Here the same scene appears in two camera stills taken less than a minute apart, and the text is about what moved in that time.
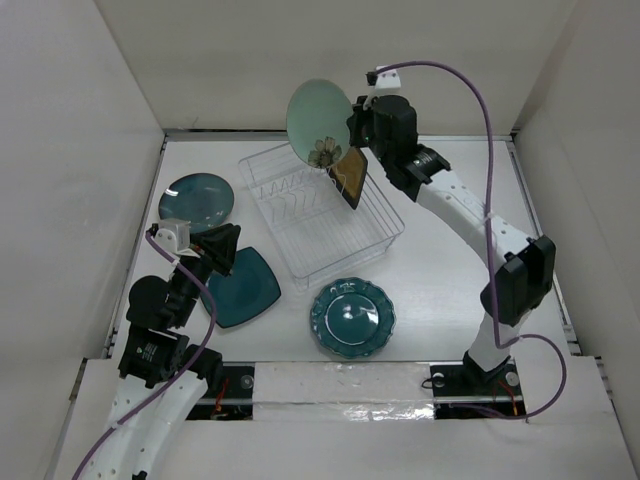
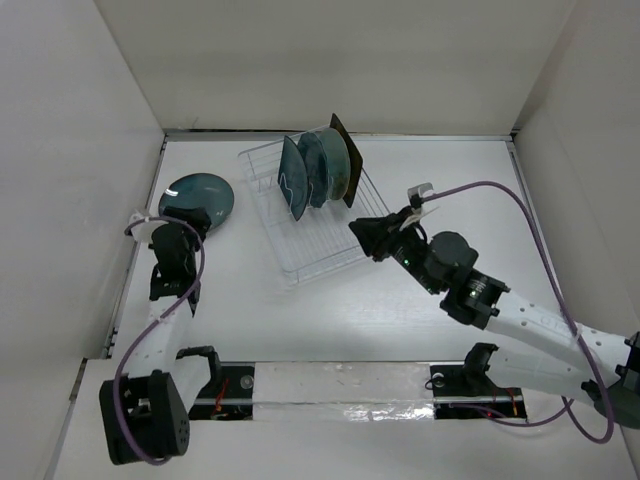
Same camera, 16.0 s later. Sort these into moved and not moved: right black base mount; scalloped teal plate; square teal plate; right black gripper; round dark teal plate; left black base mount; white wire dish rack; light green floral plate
Moved: right black gripper; scalloped teal plate; light green floral plate; square teal plate
Not moved: right black base mount; white wire dish rack; left black base mount; round dark teal plate
